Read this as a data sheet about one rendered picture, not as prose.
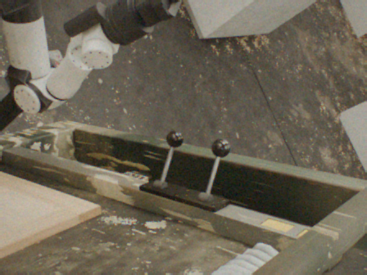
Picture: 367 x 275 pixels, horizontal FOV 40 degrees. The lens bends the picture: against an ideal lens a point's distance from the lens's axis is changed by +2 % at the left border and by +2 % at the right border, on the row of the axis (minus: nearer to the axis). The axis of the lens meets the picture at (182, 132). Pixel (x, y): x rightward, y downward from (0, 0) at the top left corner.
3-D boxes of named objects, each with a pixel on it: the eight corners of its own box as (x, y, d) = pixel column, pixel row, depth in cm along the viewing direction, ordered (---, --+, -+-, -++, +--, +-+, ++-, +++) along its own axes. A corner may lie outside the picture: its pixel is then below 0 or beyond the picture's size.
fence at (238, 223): (20, 159, 143) (18, 146, 142) (342, 259, 83) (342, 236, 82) (3, 164, 140) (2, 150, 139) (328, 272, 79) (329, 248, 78)
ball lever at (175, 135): (157, 191, 107) (176, 131, 108) (170, 195, 104) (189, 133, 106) (146, 187, 104) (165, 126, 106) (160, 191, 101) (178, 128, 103)
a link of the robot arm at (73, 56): (117, 45, 107) (90, 78, 116) (118, 15, 112) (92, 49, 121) (89, 33, 104) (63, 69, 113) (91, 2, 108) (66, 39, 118)
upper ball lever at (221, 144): (201, 204, 99) (220, 139, 101) (217, 208, 96) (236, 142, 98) (191, 200, 96) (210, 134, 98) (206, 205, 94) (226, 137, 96)
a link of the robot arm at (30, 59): (3, 105, 127) (-16, 20, 114) (38, 82, 136) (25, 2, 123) (40, 118, 123) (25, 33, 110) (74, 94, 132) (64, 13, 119)
